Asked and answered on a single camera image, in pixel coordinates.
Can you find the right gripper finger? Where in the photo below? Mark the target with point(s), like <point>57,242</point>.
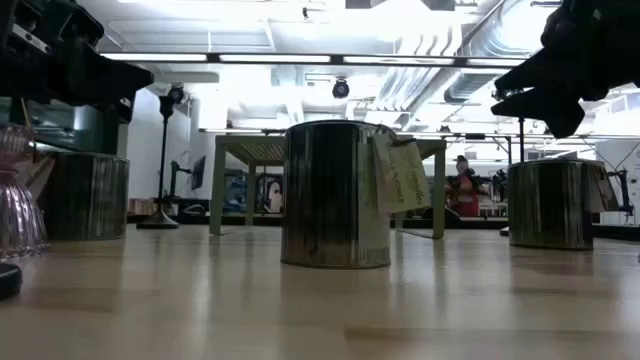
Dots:
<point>550,115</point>
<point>540,77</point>

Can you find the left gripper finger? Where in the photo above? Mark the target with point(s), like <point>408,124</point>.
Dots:
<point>110,80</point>
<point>125,109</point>

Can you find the silver tin candle with tag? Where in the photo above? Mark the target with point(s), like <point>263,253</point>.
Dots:
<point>330,200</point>
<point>85,200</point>
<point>550,205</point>

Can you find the pink ribbed glass candle holder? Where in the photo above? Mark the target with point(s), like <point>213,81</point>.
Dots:
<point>20,215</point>

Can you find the black monitor on arm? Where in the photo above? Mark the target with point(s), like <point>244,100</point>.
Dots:
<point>198,172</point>

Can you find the overhead LED light bar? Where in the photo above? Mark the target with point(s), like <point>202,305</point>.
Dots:
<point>150,56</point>

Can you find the brown cardboard boxes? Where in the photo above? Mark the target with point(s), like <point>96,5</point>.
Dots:
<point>142,206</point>

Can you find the person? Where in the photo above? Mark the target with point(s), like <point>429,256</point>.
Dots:
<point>465,192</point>

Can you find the green perforated metal shelf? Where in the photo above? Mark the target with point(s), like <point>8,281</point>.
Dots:
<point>222,190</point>

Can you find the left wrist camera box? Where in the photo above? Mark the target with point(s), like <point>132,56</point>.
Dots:
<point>82,25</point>

